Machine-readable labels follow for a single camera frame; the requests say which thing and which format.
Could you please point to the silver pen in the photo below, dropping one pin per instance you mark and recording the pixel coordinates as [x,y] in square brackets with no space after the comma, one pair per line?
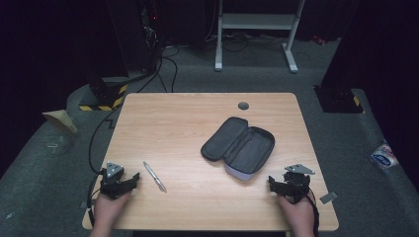
[154,176]

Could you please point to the person's left hand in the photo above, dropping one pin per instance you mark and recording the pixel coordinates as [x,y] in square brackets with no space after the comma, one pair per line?
[107,207]

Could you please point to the dark equipment rack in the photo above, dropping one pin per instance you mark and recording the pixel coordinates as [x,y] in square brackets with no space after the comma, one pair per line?
[140,33]

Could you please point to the white blue plastic packet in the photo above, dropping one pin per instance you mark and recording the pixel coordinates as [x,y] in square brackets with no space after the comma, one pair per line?
[383,156]

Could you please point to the white metal stand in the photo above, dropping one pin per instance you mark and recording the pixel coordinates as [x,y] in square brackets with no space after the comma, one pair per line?
[257,21]

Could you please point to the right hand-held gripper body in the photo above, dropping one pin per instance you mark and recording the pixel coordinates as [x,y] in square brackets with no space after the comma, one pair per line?
[298,182]

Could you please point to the yellow black striped stand base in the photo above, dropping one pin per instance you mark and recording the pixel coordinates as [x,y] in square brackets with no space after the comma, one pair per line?
[341,100]
[105,98]

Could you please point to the grey tape piece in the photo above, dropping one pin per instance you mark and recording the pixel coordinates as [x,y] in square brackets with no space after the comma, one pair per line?
[328,197]

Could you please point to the black open pencil case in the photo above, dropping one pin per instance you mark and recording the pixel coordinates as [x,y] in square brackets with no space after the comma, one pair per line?
[242,148]

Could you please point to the small red object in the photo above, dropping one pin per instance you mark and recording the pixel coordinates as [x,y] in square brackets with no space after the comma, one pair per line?
[318,39]

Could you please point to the person's right hand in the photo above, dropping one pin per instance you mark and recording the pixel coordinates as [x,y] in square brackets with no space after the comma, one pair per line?
[296,215]

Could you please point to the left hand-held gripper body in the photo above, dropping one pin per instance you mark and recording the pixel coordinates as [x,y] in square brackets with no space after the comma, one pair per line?
[112,179]

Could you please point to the beige cardboard piece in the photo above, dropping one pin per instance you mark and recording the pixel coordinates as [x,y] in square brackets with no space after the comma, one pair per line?
[61,119]

